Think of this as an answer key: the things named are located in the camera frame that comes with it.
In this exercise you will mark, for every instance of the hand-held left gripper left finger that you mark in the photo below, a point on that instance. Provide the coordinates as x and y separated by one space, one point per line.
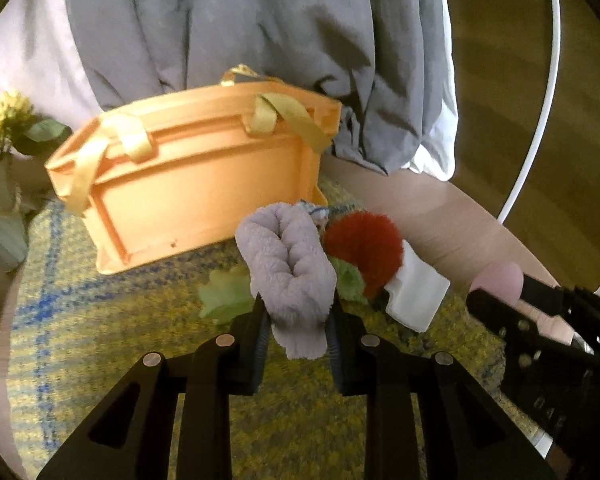
262 341

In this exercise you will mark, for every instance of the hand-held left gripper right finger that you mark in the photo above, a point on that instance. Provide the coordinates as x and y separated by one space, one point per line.
335 355

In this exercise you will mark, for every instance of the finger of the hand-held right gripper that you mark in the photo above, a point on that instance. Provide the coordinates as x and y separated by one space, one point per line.
542 290
495 312

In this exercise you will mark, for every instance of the pink soft ball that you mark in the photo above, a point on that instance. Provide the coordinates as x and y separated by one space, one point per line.
497 280

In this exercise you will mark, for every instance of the lavender fluffy towel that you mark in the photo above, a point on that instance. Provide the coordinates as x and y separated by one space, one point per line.
292 270

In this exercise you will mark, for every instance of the green plush leaf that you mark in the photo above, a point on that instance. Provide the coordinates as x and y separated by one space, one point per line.
225 296

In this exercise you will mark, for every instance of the white folded cloth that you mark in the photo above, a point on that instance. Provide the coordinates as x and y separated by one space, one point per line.
415 292

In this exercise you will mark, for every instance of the red fluffy pom-pom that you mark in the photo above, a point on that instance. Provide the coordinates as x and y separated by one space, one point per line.
362 245

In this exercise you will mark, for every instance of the yellow blue plaid mat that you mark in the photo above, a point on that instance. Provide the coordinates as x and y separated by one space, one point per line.
130 325

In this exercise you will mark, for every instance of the blue white knitted cloth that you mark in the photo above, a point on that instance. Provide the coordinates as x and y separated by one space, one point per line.
316 212

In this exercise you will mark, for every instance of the orange plastic basket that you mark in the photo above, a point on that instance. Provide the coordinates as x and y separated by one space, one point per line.
190 195

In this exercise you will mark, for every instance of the white hoop tube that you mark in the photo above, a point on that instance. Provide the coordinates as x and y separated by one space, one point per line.
547 90

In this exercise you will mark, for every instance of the green ribbed vase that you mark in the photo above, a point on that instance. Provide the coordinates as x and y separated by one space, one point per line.
0 225

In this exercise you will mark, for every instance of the grey quilt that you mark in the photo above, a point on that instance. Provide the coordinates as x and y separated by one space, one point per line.
260 25

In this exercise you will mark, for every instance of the yellow artificial flowers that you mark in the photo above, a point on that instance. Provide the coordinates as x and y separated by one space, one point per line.
7 120

